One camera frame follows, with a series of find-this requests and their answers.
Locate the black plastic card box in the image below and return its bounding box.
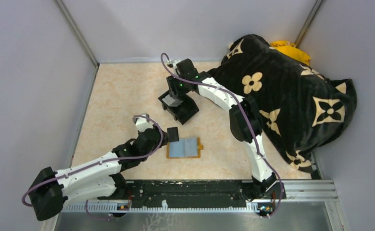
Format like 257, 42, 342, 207
158, 91, 199, 125

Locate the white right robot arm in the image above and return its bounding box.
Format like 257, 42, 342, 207
159, 59, 284, 200

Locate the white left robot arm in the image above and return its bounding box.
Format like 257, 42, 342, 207
22, 127, 169, 221

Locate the stack of white cards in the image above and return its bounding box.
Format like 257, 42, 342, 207
162, 95, 183, 107

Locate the yellow cloth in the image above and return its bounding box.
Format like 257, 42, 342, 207
271, 40, 311, 65

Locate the black flower-pattern blanket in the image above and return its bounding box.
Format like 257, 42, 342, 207
209, 34, 357, 173

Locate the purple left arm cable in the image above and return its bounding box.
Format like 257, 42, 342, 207
21, 115, 164, 222

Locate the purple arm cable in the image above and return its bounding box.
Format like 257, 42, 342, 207
160, 52, 286, 219
21, 115, 164, 222

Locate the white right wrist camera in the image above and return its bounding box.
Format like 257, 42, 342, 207
167, 59, 181, 76

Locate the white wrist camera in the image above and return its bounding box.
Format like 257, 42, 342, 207
167, 59, 181, 76
132, 113, 153, 132

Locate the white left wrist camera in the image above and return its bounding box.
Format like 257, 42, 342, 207
132, 113, 153, 132

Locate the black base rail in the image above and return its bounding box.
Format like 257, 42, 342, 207
60, 178, 339, 220

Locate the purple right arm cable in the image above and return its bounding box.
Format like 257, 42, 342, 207
160, 52, 286, 219

